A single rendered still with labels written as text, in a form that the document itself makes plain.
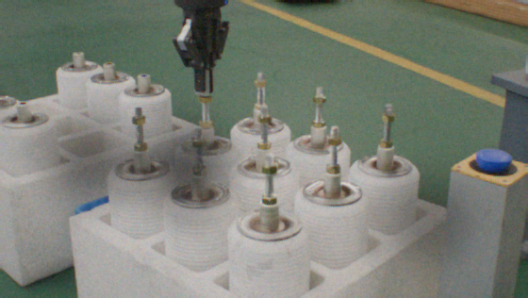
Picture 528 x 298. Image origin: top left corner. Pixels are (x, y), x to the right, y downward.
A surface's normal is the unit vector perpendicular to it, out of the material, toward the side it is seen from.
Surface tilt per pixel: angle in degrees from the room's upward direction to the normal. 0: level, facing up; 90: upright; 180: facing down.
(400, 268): 90
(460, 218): 90
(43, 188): 90
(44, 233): 90
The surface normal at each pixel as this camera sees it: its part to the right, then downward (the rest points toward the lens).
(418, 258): 0.73, 0.25
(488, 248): -0.68, 0.27
